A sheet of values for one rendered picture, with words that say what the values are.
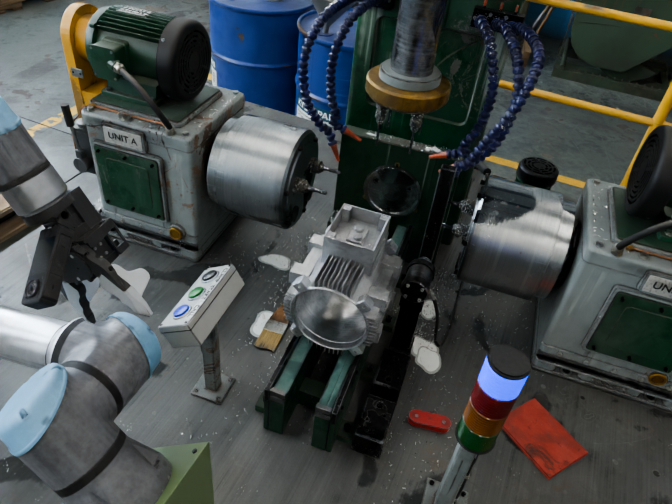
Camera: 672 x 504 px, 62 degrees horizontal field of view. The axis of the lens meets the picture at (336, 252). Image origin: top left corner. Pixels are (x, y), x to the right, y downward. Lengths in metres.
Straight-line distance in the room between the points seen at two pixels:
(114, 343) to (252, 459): 0.37
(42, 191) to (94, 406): 0.31
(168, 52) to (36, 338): 0.65
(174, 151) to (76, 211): 0.51
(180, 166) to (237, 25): 1.87
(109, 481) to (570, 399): 0.96
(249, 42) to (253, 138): 1.87
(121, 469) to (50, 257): 0.31
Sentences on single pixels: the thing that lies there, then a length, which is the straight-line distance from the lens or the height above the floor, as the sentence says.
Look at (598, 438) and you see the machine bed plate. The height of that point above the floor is 0.80.
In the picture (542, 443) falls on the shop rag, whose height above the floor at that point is 0.81.
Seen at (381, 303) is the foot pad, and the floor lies 1.07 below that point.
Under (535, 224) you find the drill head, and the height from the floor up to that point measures 1.14.
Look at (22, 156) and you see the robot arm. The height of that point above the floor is 1.39.
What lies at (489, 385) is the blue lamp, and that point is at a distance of 0.83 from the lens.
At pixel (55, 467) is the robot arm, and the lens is 0.89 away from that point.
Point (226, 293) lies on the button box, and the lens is 1.06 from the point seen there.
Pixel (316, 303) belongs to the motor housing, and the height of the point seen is 0.96.
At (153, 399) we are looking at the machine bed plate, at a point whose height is 0.80.
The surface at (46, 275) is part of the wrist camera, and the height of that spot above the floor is 1.27.
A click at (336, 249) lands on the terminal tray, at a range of 1.07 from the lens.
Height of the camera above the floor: 1.80
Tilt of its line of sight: 40 degrees down
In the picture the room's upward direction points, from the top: 7 degrees clockwise
